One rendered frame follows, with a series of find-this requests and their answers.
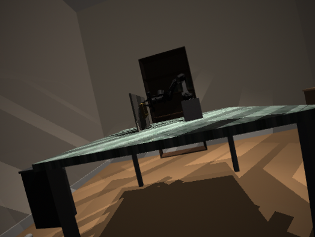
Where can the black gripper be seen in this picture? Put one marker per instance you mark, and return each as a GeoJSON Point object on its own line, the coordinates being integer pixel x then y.
{"type": "Point", "coordinates": [152, 101]}

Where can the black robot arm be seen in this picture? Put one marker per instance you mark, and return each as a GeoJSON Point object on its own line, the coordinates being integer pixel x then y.
{"type": "Point", "coordinates": [163, 96]}

